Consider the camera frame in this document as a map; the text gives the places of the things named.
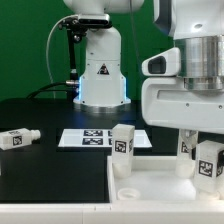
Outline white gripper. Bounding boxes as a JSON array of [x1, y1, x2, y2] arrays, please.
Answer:
[[141, 78, 224, 159]]

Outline white square tabletop tray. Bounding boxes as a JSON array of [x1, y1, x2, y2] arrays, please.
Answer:
[[107, 156, 220, 203]]

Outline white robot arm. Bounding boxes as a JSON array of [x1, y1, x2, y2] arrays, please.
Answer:
[[63, 0, 177, 155]]

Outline white marker sheet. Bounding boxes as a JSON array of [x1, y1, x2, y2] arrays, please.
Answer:
[[59, 129, 151, 148]]

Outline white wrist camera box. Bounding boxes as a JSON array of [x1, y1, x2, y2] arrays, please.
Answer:
[[141, 47, 181, 77]]

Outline white front rail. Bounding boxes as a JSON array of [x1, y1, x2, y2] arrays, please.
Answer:
[[0, 201, 224, 224]]

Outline black base cables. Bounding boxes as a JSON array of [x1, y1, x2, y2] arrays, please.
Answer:
[[25, 80, 79, 100]]

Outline grey camera cable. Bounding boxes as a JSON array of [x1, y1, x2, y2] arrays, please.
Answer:
[[45, 14, 78, 99]]

